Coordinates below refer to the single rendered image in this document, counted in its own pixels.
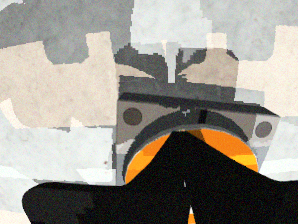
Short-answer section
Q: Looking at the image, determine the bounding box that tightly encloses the orange round plate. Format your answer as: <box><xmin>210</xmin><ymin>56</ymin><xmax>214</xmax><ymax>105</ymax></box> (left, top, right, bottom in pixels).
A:
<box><xmin>124</xmin><ymin>124</ymin><xmax>258</xmax><ymax>184</ymax></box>

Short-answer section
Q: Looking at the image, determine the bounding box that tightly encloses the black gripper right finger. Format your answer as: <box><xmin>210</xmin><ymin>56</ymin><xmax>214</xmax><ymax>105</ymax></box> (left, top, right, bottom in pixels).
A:
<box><xmin>181</xmin><ymin>131</ymin><xmax>298</xmax><ymax>224</ymax></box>

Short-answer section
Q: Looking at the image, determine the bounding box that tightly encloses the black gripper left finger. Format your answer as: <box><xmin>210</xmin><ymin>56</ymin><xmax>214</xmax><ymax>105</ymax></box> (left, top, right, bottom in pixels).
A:
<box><xmin>21</xmin><ymin>131</ymin><xmax>193</xmax><ymax>224</ymax></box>

